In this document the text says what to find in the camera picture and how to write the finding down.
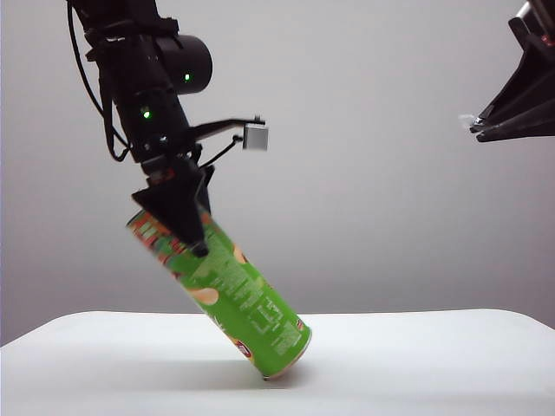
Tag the black left camera bracket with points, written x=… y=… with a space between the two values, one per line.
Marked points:
x=217 y=126

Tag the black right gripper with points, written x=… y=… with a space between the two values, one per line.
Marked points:
x=539 y=21

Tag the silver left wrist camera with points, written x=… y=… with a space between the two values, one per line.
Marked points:
x=256 y=137

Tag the green potato chips tub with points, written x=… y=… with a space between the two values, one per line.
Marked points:
x=243 y=294

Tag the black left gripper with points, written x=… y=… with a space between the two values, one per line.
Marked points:
x=173 y=162

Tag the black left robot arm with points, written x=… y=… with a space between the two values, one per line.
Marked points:
x=143 y=65

